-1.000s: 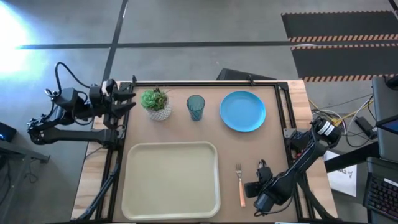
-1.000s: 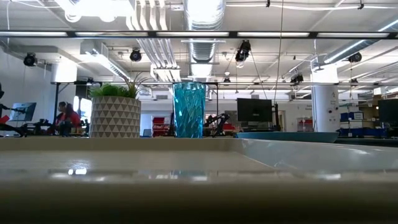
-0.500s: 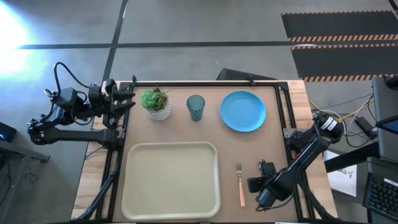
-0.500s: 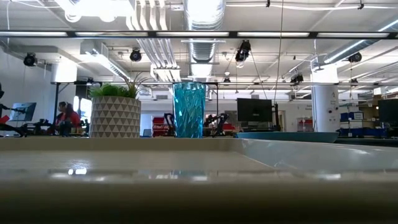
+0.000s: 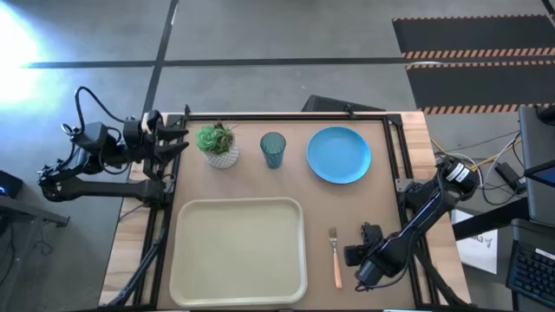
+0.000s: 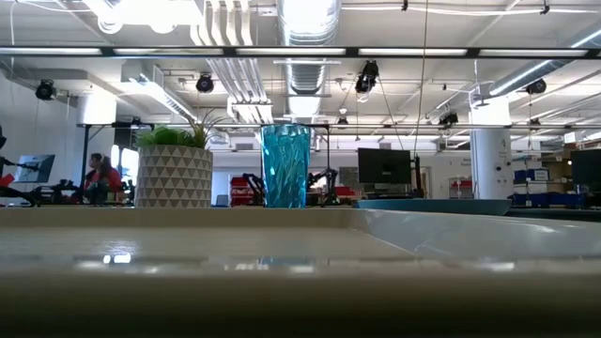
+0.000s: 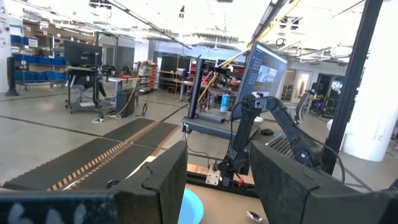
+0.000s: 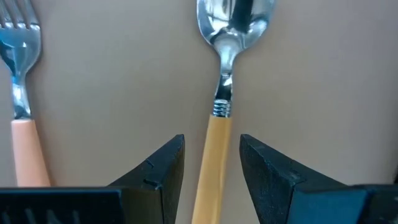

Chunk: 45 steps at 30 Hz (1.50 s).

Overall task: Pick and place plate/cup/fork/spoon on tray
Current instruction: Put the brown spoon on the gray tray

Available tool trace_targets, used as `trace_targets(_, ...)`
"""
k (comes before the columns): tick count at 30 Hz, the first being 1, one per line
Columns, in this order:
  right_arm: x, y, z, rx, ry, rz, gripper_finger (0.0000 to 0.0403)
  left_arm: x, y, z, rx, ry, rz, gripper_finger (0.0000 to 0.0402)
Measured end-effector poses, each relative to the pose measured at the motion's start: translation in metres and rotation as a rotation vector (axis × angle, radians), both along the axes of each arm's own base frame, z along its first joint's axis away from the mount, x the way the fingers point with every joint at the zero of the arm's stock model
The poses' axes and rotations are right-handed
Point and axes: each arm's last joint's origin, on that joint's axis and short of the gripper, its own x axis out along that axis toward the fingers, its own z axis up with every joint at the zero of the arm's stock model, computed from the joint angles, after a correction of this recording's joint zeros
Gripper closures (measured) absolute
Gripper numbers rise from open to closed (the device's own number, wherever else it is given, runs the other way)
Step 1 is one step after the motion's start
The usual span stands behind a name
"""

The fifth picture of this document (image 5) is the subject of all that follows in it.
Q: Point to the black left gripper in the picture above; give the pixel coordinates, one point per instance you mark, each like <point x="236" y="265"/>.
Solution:
<point x="139" y="136"/>

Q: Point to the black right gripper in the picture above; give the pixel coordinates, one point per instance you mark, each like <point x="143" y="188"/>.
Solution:
<point x="368" y="236"/>

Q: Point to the blue plastic plate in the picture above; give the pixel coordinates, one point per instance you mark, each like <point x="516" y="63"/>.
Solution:
<point x="338" y="155"/>

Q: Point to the teal faceted plastic cup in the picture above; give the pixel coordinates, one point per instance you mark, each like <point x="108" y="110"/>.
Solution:
<point x="273" y="149"/>

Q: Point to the beige plastic tray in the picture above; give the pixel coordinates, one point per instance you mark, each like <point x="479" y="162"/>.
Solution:
<point x="238" y="251"/>

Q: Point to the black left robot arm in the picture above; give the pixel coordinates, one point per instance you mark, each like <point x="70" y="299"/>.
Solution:
<point x="108" y="189"/>

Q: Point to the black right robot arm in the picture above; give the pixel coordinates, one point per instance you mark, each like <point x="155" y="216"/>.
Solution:
<point x="416" y="221"/>

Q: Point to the succulent plant in white pot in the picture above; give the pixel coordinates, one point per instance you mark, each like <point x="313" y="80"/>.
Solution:
<point x="217" y="143"/>

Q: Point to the brown table mat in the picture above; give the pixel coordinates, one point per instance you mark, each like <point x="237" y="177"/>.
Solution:
<point x="277" y="184"/>

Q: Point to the white paper sheet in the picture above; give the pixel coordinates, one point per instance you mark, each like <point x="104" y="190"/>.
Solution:
<point x="477" y="249"/>

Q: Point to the black desk beam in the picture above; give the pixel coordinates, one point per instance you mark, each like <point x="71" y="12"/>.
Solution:
<point x="490" y="219"/>

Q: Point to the black monitor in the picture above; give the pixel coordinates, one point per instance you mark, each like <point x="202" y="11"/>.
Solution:
<point x="329" y="105"/>

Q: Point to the black power adapter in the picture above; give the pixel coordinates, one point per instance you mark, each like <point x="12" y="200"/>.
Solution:
<point x="509" y="175"/>

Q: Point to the grey side desk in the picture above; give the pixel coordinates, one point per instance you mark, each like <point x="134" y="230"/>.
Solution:
<point x="26" y="210"/>

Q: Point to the black device with blue light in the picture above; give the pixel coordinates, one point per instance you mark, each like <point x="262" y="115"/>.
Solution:
<point x="8" y="184"/>

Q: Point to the black backlit keyboard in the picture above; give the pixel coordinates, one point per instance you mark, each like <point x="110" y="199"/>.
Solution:
<point x="533" y="273"/>

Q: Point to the blue-lit screen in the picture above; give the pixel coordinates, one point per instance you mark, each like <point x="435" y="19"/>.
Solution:
<point x="544" y="175"/>

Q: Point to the black hazard-striped floor mat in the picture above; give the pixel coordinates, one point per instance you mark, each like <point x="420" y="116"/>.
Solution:
<point x="477" y="84"/>
<point x="472" y="34"/>

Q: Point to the black aluminium rig frame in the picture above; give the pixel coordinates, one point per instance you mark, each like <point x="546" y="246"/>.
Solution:
<point x="282" y="117"/>

